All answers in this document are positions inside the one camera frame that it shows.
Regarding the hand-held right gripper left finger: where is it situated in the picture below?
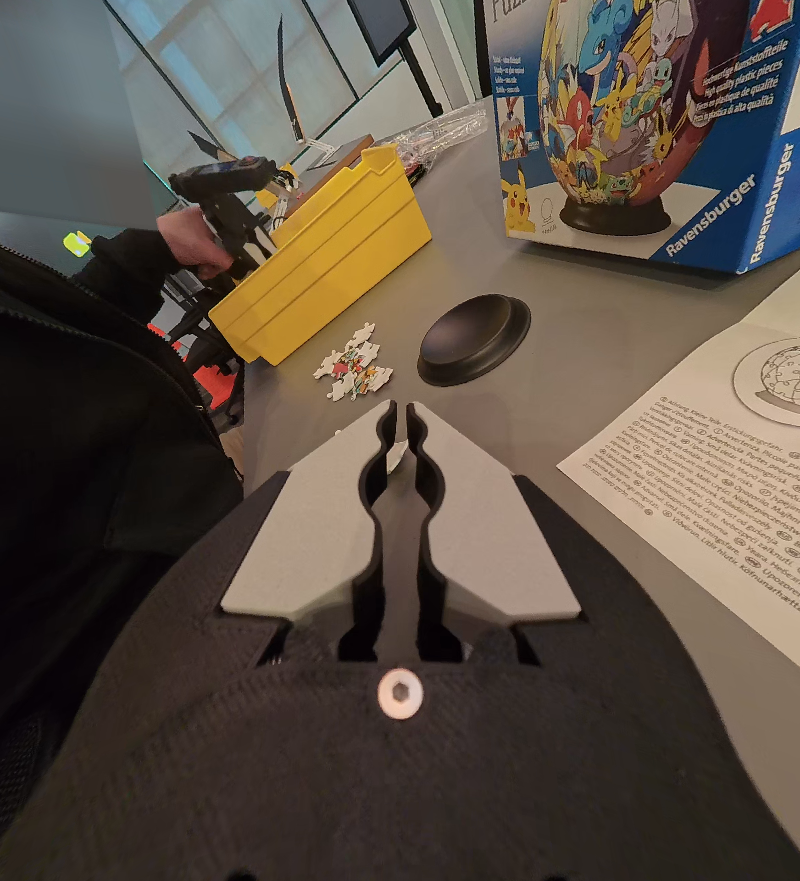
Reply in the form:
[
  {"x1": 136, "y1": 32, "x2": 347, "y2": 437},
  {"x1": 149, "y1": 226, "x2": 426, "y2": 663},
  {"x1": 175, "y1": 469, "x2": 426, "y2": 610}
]
[{"x1": 220, "y1": 401, "x2": 398, "y2": 662}]

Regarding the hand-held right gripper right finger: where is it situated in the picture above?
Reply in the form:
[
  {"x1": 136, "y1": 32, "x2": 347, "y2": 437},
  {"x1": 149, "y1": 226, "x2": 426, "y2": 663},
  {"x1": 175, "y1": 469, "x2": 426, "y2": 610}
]
[{"x1": 407, "y1": 401, "x2": 584, "y2": 663}]

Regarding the yellow plastic bin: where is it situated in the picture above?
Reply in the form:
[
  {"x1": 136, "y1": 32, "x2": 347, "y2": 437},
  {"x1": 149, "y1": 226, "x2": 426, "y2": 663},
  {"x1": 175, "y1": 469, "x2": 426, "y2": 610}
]
[{"x1": 209, "y1": 145, "x2": 434, "y2": 366}]

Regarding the person's left forearm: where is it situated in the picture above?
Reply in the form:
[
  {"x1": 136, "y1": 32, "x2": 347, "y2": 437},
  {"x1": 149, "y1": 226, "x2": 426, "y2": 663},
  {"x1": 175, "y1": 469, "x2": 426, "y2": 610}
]
[{"x1": 73, "y1": 229, "x2": 182, "y2": 324}]

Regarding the black round puzzle stand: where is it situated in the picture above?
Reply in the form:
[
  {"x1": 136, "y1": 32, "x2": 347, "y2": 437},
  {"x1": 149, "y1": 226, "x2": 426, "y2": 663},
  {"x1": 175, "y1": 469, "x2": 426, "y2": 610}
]
[{"x1": 417, "y1": 294, "x2": 533, "y2": 387}]

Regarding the printed puzzle box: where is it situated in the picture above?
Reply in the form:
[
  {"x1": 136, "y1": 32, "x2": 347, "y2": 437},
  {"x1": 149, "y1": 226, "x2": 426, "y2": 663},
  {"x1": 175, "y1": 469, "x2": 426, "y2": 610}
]
[{"x1": 489, "y1": 0, "x2": 800, "y2": 275}]

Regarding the person's left hand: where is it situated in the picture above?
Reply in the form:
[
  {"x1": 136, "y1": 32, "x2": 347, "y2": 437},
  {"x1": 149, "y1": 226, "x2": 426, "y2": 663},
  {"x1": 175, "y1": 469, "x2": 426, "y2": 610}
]
[{"x1": 156, "y1": 206, "x2": 233, "y2": 280}]

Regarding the brown wooden board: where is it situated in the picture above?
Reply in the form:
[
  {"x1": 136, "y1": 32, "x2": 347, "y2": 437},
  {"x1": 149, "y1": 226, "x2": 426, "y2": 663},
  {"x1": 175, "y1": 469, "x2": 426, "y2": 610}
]
[{"x1": 304, "y1": 133, "x2": 377, "y2": 201}]

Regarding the red floor object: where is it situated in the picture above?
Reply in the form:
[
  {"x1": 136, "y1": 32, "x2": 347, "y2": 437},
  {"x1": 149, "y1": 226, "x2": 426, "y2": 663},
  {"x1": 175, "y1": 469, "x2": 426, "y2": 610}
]
[{"x1": 194, "y1": 365, "x2": 236, "y2": 410}]

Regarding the white instruction sheet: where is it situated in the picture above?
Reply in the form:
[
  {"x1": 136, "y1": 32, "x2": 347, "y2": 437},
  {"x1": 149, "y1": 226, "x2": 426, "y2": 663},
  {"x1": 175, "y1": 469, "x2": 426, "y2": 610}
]
[{"x1": 557, "y1": 237, "x2": 800, "y2": 689}]

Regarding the clear plastic bag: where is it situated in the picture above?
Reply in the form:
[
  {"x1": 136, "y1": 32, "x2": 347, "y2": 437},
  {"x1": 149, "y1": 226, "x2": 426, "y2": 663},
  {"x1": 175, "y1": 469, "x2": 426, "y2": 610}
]
[{"x1": 393, "y1": 109, "x2": 492, "y2": 185}]

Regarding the black monitor on stand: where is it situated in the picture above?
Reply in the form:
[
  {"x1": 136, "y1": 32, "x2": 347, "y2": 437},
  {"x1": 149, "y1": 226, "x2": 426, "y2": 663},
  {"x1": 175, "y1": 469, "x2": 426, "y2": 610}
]
[{"x1": 345, "y1": 0, "x2": 444, "y2": 119}]

